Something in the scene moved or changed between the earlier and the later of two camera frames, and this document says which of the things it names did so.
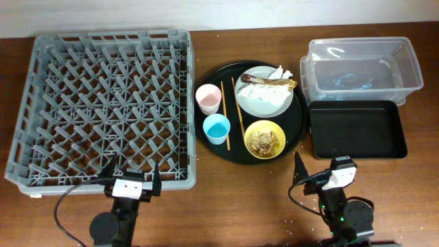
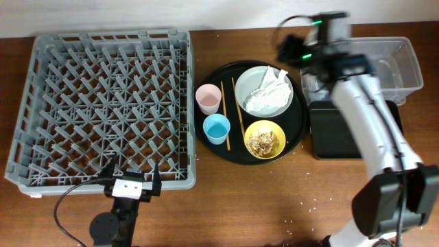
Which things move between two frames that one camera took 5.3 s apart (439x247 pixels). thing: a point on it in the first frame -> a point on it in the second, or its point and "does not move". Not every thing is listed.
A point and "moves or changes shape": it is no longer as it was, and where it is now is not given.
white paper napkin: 274,90 moves or changes shape
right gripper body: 316,182 -> 302,53
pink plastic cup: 208,97 does not move
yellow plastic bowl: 264,140 does not move
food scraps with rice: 263,144 does not move
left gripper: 146,195 does not move
